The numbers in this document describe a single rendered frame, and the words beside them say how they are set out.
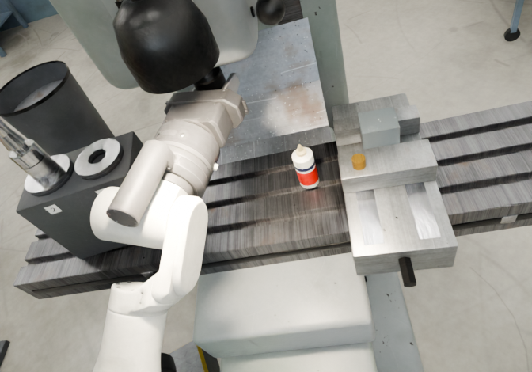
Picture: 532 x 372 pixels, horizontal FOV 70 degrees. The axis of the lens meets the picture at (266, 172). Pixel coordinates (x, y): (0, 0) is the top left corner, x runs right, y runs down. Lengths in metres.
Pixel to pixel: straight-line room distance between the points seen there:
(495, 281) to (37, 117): 2.34
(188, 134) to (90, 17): 0.16
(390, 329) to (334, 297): 0.70
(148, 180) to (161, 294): 0.12
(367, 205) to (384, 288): 0.85
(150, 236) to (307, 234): 0.35
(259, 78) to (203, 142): 0.51
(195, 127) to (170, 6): 0.23
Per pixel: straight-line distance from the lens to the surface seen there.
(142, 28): 0.29
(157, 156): 0.43
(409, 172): 0.64
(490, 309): 1.69
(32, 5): 5.84
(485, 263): 1.77
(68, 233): 0.83
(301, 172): 0.73
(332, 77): 1.05
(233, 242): 0.74
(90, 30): 0.47
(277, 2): 0.40
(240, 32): 0.44
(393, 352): 1.40
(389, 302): 1.45
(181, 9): 0.29
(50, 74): 2.80
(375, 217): 0.63
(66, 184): 0.76
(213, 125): 0.50
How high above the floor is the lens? 1.55
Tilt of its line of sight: 47 degrees down
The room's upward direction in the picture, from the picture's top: 23 degrees counter-clockwise
